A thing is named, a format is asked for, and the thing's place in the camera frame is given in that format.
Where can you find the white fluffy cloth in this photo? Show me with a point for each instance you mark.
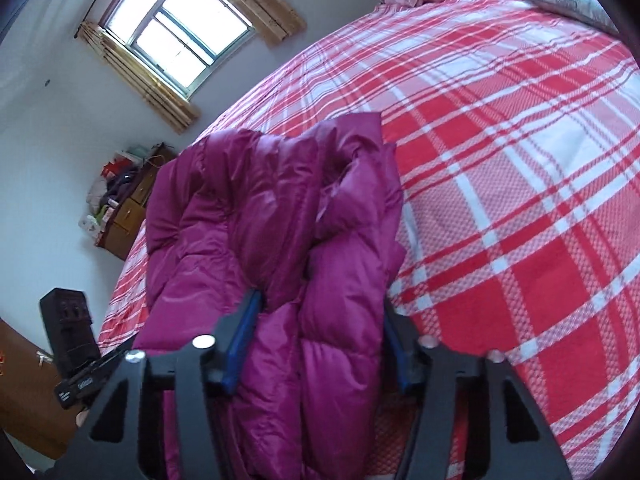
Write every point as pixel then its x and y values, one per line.
pixel 97 192

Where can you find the white paper bag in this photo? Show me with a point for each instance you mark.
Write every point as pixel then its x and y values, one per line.
pixel 127 154

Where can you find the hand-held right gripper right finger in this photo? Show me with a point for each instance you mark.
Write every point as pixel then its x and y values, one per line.
pixel 396 345

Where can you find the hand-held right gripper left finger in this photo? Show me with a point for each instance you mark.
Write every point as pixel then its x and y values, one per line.
pixel 244 335

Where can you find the red box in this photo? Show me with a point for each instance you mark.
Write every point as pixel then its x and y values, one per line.
pixel 111 167

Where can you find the beige patterned curtain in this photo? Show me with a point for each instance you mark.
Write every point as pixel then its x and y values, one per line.
pixel 140 77
pixel 255 0

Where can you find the green packet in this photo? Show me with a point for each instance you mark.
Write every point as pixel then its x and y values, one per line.
pixel 102 212

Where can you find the white grey pillow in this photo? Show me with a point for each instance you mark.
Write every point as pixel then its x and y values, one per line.
pixel 570 2

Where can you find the wooden desk with drawers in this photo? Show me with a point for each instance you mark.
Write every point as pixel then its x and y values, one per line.
pixel 127 217

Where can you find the dark purple clothes pile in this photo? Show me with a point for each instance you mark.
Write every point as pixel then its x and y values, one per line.
pixel 119 185

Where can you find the magenta puffer jacket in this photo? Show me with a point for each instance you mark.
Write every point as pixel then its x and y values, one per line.
pixel 280 220

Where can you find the window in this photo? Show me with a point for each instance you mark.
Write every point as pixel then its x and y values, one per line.
pixel 177 25

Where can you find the brown wooden door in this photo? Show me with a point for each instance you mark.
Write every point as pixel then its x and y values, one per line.
pixel 30 395

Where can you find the red plaid bed sheet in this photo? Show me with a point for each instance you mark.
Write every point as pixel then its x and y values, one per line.
pixel 500 170

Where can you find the black box-shaped object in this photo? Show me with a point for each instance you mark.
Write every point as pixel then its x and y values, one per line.
pixel 67 330

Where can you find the white printed package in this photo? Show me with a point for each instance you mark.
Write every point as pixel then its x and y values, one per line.
pixel 88 225

